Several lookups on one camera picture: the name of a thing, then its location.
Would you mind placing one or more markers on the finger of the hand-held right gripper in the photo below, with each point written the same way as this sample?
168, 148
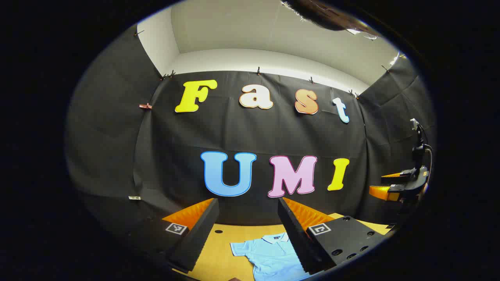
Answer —
396, 176
384, 192

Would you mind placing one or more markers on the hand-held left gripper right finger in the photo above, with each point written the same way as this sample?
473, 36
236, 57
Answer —
293, 234

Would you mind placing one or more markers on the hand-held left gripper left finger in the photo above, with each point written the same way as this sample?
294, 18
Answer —
203, 230

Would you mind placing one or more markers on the light blue T-shirt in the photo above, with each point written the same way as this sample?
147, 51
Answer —
269, 253

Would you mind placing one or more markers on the black backdrop cloth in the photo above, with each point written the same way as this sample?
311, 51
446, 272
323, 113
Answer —
273, 132

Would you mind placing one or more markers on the red backdrop clip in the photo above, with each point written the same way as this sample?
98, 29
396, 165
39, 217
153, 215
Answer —
145, 106

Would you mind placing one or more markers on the row of black backdrop clips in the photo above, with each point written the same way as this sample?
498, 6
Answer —
258, 71

